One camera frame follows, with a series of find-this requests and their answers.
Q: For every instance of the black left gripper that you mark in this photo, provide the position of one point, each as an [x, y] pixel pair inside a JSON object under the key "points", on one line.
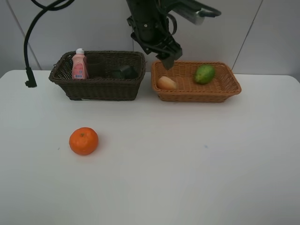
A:
{"points": [[153, 29]]}

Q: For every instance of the round bread bun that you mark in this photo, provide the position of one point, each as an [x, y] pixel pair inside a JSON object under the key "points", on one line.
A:
{"points": [[165, 83]]}

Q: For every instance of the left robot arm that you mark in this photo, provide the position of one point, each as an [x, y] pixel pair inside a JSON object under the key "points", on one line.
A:
{"points": [[153, 29]]}

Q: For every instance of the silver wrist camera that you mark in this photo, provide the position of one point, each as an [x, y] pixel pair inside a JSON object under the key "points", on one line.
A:
{"points": [[190, 10]]}

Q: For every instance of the pink bottle white cap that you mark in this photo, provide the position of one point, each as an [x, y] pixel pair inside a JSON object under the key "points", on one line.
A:
{"points": [[79, 69]]}

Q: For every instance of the dark brown wicker basket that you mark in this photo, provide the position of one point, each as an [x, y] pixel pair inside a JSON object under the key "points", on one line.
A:
{"points": [[101, 85]]}

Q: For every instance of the green lime fruit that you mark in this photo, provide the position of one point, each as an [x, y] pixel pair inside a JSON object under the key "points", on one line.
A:
{"points": [[204, 74]]}

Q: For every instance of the black rectangular box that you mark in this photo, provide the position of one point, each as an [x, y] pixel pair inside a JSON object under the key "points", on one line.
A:
{"points": [[124, 72]]}

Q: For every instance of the orange mandarin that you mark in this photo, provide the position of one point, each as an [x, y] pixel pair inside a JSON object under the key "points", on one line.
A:
{"points": [[83, 141]]}

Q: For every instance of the purple translucent cup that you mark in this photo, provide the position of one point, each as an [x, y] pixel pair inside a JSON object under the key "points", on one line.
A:
{"points": [[95, 65]]}

